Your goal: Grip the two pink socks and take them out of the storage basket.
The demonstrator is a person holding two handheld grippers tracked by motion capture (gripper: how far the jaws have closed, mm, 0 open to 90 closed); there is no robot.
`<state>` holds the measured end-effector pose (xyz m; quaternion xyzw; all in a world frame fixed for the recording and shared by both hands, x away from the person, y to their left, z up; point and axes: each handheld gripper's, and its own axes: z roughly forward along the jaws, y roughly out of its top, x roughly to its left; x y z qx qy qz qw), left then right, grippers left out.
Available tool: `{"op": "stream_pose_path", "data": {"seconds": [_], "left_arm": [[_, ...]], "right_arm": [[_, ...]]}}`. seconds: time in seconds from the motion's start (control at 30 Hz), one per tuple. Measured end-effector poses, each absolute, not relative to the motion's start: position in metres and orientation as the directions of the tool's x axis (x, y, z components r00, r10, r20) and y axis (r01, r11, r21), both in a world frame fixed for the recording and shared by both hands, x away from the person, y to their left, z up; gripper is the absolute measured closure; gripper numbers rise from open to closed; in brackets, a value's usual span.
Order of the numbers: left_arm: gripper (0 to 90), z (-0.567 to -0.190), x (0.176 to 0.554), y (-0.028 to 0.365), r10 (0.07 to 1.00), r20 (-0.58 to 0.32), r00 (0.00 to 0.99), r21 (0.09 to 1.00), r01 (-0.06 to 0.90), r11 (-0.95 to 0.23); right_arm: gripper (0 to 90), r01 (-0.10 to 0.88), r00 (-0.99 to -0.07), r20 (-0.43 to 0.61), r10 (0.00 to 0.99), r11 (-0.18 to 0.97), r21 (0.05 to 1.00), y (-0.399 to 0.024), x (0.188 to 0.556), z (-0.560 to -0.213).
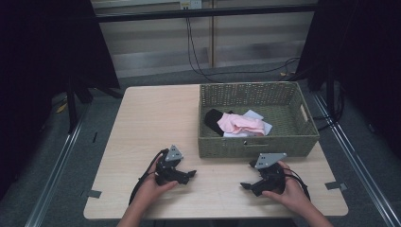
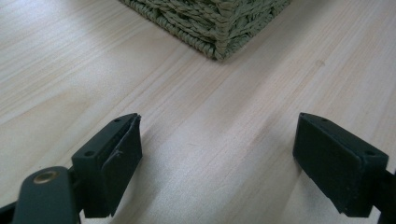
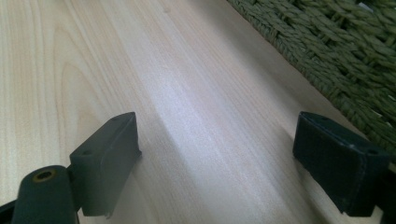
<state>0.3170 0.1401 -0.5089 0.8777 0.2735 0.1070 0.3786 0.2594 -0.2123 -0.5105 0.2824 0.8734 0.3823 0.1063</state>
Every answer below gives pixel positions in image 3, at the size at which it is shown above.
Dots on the green woven basket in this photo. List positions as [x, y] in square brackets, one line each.
[336, 46]

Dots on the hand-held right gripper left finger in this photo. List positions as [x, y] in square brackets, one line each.
[102, 168]

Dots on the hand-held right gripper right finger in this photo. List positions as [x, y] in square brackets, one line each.
[336, 168]

